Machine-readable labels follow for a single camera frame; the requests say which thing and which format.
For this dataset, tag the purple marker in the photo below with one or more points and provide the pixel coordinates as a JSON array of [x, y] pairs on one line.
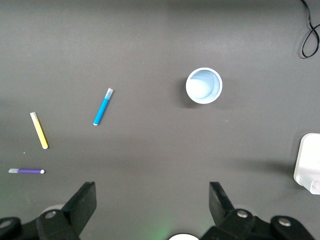
[[27, 171]]

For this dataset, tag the blue marker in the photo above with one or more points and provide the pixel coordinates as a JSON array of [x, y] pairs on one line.
[[102, 110]]

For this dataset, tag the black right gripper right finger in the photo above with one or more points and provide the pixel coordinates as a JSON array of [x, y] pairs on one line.
[[225, 215]]

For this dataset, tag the white stand with base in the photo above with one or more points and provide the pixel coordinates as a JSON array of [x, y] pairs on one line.
[[308, 162]]

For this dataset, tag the yellow marker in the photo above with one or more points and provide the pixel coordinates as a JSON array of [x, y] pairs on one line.
[[39, 131]]

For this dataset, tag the dark grey table mat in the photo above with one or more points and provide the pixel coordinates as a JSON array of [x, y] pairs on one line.
[[150, 150]]

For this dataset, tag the light blue plastic cup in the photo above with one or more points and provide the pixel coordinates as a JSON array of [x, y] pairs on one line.
[[203, 86]]

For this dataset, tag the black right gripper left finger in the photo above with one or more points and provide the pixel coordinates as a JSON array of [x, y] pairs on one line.
[[75, 212]]

